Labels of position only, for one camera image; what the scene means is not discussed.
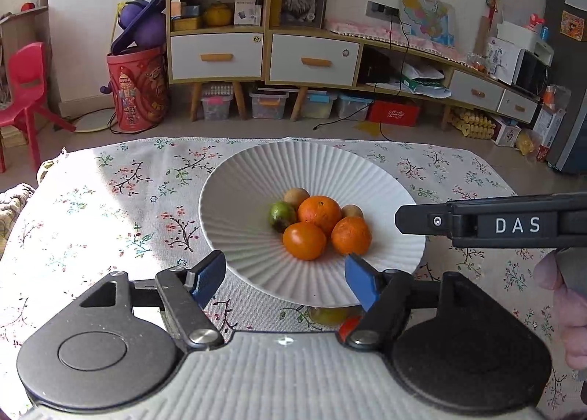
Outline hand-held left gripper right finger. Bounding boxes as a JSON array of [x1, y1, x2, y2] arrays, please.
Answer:
[[344, 252, 498, 350]]

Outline grey refrigerator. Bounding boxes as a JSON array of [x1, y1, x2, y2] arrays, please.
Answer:
[[546, 0, 587, 174]]

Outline wall socket panel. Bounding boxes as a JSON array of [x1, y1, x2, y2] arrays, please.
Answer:
[[366, 0, 401, 19]]

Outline long low wooden cabinet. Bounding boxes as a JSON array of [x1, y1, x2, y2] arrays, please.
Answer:
[[357, 28, 541, 131]]

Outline large brown kiwi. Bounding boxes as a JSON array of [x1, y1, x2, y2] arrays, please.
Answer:
[[283, 187, 311, 210]]

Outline clear storage box orange label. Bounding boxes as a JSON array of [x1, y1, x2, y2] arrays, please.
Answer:
[[250, 89, 289, 119]]

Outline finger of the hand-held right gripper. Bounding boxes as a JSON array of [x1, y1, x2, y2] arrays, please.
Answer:
[[395, 203, 452, 235]]

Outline large bumpy orange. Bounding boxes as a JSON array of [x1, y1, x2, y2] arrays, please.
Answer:
[[297, 195, 343, 236]]

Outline white ribbed plate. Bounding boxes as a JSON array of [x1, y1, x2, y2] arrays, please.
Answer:
[[198, 140, 426, 308]]

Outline green round fruit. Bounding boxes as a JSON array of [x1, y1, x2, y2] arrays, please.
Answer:
[[268, 202, 299, 234]]

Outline small mandarin orange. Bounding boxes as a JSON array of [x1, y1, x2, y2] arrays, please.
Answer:
[[331, 216, 372, 256]]

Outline clear storage box pink lid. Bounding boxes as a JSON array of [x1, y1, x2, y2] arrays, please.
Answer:
[[200, 85, 234, 121]]

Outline yellow toy blocks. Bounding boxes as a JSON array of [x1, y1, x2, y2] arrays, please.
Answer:
[[448, 108, 496, 141]]

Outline colourful map poster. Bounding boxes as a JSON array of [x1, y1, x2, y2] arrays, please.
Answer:
[[398, 0, 456, 47]]

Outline red cardboard box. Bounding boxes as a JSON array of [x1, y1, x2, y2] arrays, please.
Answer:
[[368, 100, 422, 127]]

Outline yellow pumpkin jar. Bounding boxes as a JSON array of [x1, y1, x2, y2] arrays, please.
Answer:
[[204, 2, 232, 27]]

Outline small white low drawer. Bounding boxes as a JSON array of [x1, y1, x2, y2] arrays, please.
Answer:
[[497, 90, 538, 124]]

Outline person's right hand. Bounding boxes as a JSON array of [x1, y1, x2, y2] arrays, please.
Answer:
[[534, 251, 587, 372]]

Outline grey quilted blanket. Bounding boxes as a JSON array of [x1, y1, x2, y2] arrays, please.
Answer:
[[0, 184, 36, 242]]

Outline pink lace cloth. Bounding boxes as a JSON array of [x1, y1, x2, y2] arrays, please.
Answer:
[[325, 19, 469, 64]]

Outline white drawer with keyhole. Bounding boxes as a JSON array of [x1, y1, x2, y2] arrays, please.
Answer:
[[169, 33, 264, 80]]

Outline red printed bin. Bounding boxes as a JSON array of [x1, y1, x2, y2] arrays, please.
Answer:
[[107, 46, 169, 132]]

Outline microwave oven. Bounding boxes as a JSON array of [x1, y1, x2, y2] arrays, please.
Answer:
[[511, 48, 551, 91]]

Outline white product box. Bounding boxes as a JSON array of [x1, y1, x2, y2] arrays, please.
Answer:
[[234, 0, 263, 26]]

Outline large white low drawer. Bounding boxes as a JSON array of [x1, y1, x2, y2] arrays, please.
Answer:
[[451, 70, 503, 111]]

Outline red plastic chair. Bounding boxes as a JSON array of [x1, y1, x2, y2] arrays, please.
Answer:
[[0, 41, 76, 173]]

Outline floral tablecloth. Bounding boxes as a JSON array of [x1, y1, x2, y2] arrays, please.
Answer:
[[0, 136, 587, 420]]

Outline yellow-green fruit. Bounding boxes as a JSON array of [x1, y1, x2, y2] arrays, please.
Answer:
[[309, 307, 361, 327]]

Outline tall wooden shelf cabinet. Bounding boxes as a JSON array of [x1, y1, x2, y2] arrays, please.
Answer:
[[166, 0, 363, 122]]

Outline red tomato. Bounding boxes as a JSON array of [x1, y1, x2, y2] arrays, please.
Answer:
[[339, 315, 363, 343]]

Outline smooth orange persimmon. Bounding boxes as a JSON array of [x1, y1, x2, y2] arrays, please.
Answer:
[[282, 222, 328, 261]]

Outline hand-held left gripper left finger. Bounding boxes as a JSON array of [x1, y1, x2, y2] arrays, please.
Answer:
[[79, 250, 226, 352]]

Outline clear storage box blue lid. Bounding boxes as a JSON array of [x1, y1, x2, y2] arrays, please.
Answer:
[[338, 94, 373, 122], [303, 90, 338, 119]]

